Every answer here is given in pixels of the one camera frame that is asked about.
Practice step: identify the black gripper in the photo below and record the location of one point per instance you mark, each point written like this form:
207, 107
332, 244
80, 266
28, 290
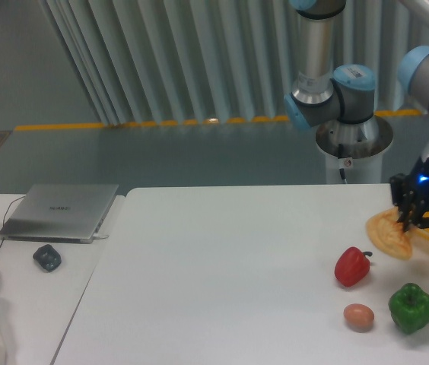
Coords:
410, 191

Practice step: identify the triangular bread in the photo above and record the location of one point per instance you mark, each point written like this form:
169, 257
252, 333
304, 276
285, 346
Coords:
387, 234

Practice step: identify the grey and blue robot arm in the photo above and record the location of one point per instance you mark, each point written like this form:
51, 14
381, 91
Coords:
345, 95

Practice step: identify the red bell pepper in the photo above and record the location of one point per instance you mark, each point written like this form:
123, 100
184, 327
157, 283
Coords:
352, 266

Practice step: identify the green bell pepper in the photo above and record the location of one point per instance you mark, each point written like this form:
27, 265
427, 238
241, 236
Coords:
409, 308

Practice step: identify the brown egg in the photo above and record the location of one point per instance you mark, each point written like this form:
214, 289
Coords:
358, 316

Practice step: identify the silver laptop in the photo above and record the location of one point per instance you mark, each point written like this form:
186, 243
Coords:
60, 213

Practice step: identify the small black case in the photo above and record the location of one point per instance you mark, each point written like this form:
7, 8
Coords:
47, 258

